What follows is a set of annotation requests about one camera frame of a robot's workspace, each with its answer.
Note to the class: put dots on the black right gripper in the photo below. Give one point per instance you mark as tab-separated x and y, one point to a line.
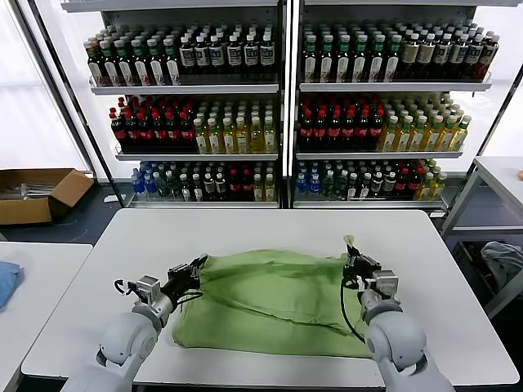
357	275

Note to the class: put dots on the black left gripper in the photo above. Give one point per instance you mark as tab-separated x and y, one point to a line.
180	286

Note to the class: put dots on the green polo shirt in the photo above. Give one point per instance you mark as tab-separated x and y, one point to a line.
265	294

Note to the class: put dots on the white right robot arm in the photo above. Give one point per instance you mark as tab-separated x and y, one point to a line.
396	343

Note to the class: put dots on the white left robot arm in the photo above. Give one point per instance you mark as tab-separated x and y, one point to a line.
122	339

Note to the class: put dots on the grey metal shelf board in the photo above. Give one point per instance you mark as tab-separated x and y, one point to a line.
184	89
388	87
204	204
196	157
367	204
380	155

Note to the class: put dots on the blue water bottle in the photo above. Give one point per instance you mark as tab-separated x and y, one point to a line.
150	185
137	185
301	184
314	184

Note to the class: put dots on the small yellow drink bottle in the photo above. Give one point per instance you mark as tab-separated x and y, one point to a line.
438	188
270	190
425	188
258	190

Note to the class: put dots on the black storage crate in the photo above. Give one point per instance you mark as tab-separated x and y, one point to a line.
463	255

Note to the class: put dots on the white paper scrap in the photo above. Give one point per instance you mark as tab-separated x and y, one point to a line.
110	199

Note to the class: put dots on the cola bottle red cap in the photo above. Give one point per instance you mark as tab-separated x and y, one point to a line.
376	131
160	134
349	131
187	133
363	131
320	131
146	134
174	134
119	132
306	131
335	131
132	134

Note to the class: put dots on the grey white crumpled cloth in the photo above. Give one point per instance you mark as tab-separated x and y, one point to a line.
502	257

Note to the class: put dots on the clear plastic tube bundle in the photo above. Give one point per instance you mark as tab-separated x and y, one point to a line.
34	190

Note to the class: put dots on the brown cardboard box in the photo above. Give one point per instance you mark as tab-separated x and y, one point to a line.
24	212

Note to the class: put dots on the blue folded cloth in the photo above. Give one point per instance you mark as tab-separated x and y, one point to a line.
7	281

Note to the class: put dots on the dark bottle green cap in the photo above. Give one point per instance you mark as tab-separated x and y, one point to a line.
327	61
96	71
126	71
141	70
172	68
393	61
311	61
361	61
111	71
344	61
157	69
377	61

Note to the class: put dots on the dark bottle beige label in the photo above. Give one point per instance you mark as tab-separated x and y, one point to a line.
410	57
426	57

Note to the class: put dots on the dark bottle blue-white label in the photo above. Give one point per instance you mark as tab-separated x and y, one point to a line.
202	57
187	57
251	55
443	57
459	57
216	56
267	55
235	56
474	58

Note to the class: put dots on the grey metal shelf unit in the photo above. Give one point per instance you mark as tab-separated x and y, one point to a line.
163	6
388	3

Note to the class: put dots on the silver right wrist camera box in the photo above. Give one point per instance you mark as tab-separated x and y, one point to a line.
384	283

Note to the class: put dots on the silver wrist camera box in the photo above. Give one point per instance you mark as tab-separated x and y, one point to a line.
148	289
384	283

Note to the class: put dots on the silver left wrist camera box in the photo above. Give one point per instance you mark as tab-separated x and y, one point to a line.
148	289

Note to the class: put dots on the grey metal frame table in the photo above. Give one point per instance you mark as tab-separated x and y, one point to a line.
498	167

